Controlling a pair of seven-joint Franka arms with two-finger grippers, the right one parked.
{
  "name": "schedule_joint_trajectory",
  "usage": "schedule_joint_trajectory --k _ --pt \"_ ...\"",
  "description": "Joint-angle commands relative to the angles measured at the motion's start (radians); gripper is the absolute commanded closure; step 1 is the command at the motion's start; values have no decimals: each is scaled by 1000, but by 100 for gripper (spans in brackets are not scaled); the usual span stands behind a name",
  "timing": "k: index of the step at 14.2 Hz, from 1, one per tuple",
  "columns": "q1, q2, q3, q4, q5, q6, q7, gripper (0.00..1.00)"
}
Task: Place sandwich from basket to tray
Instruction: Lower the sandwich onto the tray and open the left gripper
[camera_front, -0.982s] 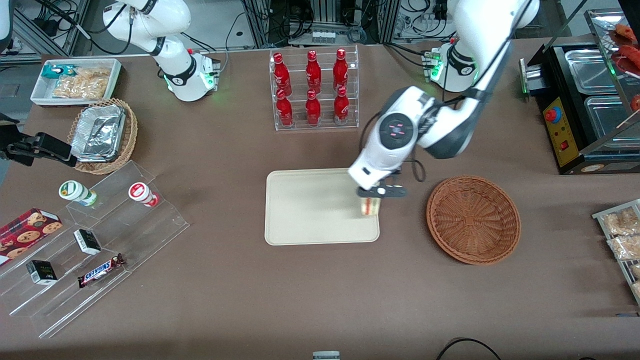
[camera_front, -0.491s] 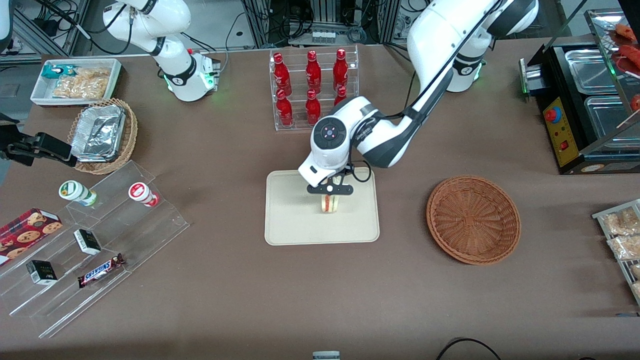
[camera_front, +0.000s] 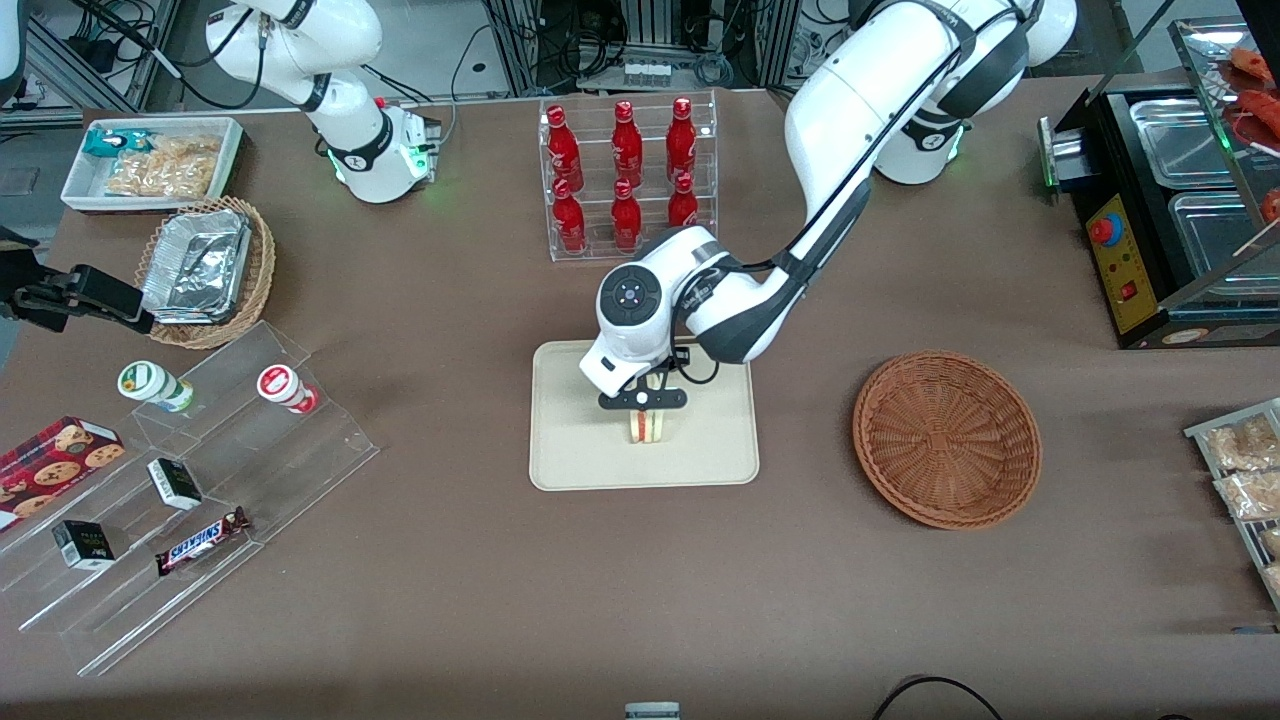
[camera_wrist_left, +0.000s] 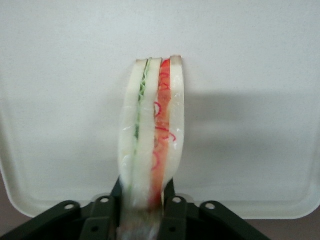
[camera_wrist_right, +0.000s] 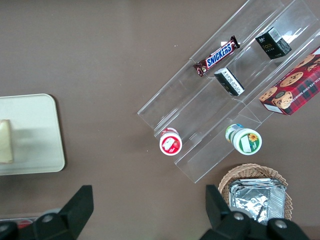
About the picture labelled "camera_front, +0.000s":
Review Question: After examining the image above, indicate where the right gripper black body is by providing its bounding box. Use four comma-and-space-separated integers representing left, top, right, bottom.
0, 228, 49, 323

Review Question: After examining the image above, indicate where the beige plastic tray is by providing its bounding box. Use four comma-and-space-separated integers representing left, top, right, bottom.
529, 334, 761, 493

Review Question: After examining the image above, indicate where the small light wicker basket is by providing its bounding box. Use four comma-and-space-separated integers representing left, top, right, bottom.
134, 196, 277, 351

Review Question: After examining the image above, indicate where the large brown wicker basket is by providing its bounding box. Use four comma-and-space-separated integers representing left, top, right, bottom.
852, 350, 1043, 531

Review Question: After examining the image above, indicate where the grey metal snack tray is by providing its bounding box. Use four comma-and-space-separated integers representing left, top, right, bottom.
1185, 398, 1280, 613

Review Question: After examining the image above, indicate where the white plastic snack bin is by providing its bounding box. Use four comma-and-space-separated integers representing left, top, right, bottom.
61, 116, 245, 217

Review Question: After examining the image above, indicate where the green lid drink cup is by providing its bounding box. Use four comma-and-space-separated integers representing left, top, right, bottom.
117, 360, 197, 414

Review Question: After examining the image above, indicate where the stack of foil containers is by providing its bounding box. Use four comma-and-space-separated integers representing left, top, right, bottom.
141, 208, 252, 326

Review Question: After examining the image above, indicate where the clear acrylic bottle rack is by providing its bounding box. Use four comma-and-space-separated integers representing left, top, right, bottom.
538, 90, 719, 264

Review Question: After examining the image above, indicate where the bag of yellow chips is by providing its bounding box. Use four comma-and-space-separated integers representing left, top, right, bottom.
103, 135, 223, 199

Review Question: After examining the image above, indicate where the teal snack packet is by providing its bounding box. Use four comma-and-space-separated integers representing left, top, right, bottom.
83, 128, 153, 161

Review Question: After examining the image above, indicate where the red cola bottle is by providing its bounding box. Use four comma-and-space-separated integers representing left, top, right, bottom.
667, 97, 698, 183
611, 180, 643, 251
552, 180, 589, 253
612, 100, 644, 189
545, 105, 586, 193
668, 173, 700, 249

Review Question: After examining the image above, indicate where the red cookie box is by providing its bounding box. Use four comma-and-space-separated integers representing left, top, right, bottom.
0, 416, 127, 533

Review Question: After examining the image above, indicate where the red lid drink cup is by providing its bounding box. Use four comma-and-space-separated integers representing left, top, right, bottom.
256, 364, 320, 415

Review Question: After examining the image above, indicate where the small black carton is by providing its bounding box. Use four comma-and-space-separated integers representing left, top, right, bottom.
52, 519, 117, 572
147, 457, 203, 512

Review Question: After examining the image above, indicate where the clear acrylic stepped display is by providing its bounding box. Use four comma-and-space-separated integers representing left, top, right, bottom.
0, 320, 381, 678

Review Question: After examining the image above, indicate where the Snickers chocolate bar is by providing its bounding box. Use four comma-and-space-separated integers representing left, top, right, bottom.
154, 506, 252, 577

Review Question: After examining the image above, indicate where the black food warmer machine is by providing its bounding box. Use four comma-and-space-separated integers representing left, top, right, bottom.
1038, 15, 1280, 349

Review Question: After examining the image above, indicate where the steel warmer pan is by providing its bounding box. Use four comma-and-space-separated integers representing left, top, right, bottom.
1168, 192, 1280, 277
1130, 97, 1237, 189

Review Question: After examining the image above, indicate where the aluminium frame rack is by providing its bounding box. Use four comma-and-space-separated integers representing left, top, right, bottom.
483, 0, 806, 96

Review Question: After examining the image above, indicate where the black cable loop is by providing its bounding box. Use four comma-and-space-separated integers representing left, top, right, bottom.
870, 676, 1006, 720

